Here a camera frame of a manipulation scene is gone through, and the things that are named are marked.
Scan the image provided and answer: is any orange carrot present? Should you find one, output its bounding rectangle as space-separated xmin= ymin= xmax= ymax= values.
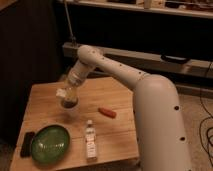
xmin=98 ymin=107 xmax=117 ymax=118

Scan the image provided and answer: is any green glass bowl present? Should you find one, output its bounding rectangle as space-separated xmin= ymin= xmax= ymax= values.
xmin=30 ymin=125 xmax=70 ymax=165

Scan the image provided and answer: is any clear plastic bottle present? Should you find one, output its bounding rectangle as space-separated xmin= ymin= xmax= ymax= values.
xmin=85 ymin=120 xmax=97 ymax=160

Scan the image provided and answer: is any black cable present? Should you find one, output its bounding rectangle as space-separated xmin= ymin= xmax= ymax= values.
xmin=198 ymin=61 xmax=213 ymax=158

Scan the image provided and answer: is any wooden shelf unit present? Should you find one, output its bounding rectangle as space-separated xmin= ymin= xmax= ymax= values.
xmin=54 ymin=0 xmax=213 ymax=98

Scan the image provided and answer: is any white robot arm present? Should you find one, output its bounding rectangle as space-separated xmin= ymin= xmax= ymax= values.
xmin=68 ymin=45 xmax=192 ymax=171

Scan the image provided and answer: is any metal pole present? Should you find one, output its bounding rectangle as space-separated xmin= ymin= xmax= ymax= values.
xmin=63 ymin=0 xmax=77 ymax=46

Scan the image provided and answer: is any black object on shelf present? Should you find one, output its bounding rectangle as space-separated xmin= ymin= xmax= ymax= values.
xmin=161 ymin=55 xmax=190 ymax=64

